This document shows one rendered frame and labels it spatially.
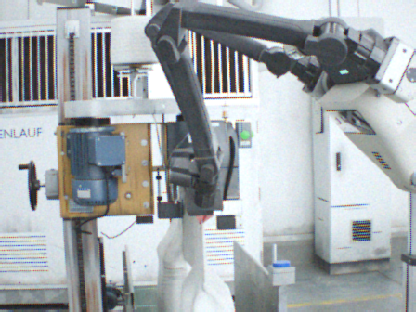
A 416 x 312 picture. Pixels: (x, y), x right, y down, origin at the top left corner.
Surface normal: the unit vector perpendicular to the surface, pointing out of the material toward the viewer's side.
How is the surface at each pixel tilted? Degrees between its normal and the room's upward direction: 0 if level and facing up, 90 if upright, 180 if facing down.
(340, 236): 90
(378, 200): 90
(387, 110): 90
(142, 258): 94
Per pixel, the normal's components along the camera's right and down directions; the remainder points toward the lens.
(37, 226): 0.12, 0.02
